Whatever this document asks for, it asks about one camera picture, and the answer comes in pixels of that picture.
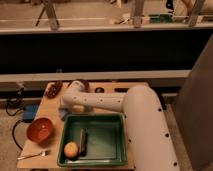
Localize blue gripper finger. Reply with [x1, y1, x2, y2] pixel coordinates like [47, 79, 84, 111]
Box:
[84, 106, 93, 113]
[58, 107, 69, 120]

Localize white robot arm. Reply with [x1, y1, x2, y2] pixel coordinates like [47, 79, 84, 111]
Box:
[60, 80, 180, 171]

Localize dark red grapes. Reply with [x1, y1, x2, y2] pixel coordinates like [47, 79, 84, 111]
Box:
[45, 81, 63, 99]

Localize purple bowl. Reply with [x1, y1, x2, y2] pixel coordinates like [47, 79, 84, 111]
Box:
[67, 79, 89, 91]

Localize red-orange bowl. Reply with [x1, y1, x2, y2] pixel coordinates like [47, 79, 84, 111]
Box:
[26, 118, 54, 144]

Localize green plastic tray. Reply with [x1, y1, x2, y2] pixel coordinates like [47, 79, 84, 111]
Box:
[57, 114, 127, 168]

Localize blue box on floor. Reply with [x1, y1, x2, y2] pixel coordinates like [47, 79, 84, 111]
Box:
[23, 105, 38, 123]

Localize dark brush in tray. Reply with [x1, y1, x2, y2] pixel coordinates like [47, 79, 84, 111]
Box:
[79, 128, 87, 156]

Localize wooden table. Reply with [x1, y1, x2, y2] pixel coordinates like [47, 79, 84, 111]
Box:
[16, 81, 154, 170]

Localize black floor cable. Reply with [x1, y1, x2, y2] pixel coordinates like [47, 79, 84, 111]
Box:
[4, 88, 29, 151]

